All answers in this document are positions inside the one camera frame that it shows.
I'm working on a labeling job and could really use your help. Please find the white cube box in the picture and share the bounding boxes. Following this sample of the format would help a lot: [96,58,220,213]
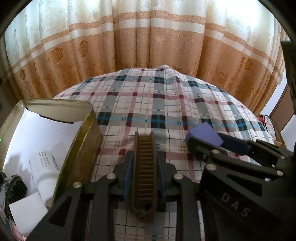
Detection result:
[9,192,49,235]

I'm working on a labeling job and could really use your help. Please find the brown folding comb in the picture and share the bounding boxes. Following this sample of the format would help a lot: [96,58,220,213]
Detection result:
[129,131,160,223]

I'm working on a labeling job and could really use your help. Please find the round table with plaid cloth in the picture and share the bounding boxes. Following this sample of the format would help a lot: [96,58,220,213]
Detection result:
[52,64,281,241]

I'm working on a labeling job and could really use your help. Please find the round cookie tin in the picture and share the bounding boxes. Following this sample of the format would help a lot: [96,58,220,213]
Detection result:
[262,115,277,139]

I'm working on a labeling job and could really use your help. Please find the cream and orange curtain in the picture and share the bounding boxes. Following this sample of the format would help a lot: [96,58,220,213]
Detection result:
[0,0,289,116]

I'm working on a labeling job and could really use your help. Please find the white pill bottle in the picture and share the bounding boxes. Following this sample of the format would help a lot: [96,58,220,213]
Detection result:
[29,145,61,208]

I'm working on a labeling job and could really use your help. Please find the white foam liner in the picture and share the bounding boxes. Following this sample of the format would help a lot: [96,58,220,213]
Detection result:
[0,109,84,241]

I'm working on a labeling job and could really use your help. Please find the black toothed hair clip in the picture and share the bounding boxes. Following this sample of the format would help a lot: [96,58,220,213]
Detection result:
[5,174,28,205]

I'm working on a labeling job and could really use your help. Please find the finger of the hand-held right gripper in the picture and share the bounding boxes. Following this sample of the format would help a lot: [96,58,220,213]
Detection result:
[186,136,284,183]
[217,132,293,171]

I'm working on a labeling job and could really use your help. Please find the purple cube box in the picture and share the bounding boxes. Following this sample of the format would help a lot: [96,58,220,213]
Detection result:
[184,123,223,147]

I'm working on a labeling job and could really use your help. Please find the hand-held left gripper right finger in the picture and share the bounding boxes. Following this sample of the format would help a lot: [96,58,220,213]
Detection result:
[157,151,206,241]

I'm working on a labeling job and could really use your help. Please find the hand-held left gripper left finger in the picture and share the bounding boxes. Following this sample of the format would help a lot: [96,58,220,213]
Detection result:
[26,152,134,241]

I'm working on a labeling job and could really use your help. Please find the brown wooden door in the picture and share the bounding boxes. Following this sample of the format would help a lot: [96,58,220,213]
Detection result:
[269,83,295,139]

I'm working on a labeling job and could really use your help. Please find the gold metal tin box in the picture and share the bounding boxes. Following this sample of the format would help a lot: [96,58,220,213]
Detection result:
[0,98,103,241]

